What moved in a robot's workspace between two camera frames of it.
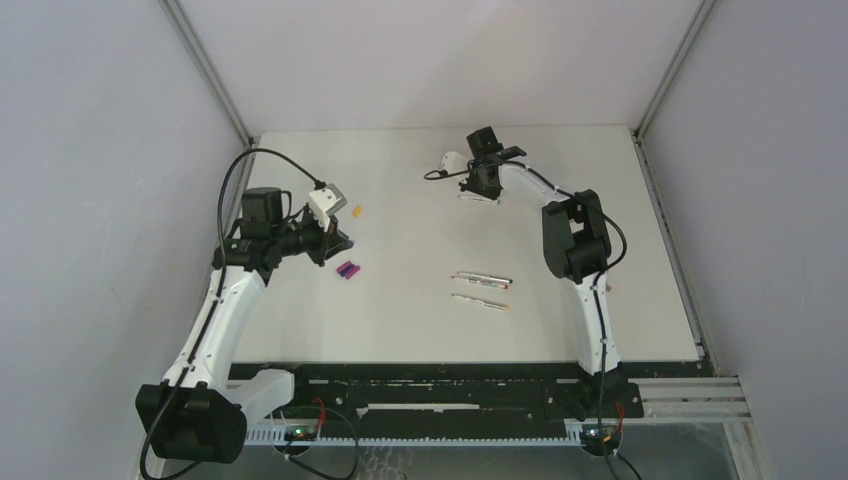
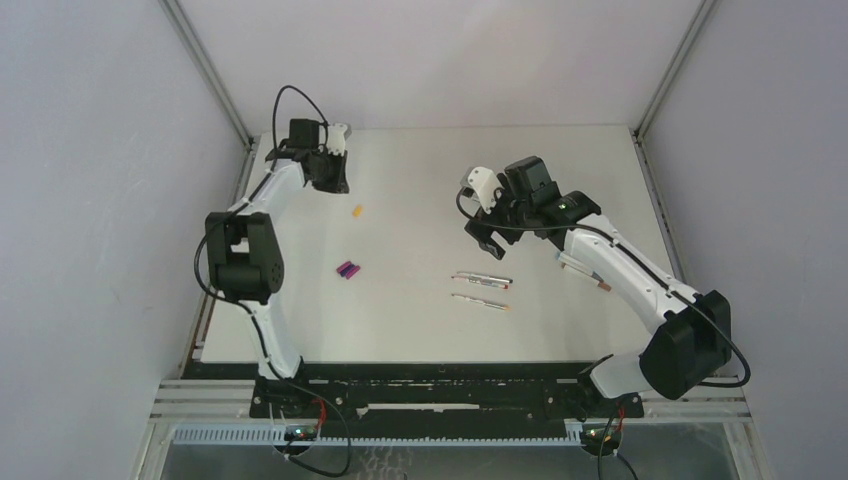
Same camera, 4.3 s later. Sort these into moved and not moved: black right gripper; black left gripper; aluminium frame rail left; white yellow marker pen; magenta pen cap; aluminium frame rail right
Moved: black right gripper; black left gripper
Not moved: white yellow marker pen; aluminium frame rail right; aluminium frame rail left; magenta pen cap
